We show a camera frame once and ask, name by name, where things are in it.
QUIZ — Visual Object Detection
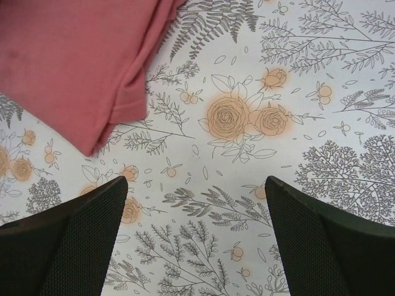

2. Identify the pink t shirt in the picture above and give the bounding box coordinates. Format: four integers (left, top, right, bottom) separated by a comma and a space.
1, 1, 181, 156

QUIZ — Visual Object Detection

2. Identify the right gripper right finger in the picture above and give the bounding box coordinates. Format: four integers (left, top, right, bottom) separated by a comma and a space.
265, 176, 394, 295

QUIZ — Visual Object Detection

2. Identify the floral patterned table mat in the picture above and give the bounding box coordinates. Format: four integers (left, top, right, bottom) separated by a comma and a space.
1, 1, 394, 295

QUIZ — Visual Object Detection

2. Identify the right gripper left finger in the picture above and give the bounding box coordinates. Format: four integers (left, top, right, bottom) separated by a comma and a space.
1, 176, 128, 296

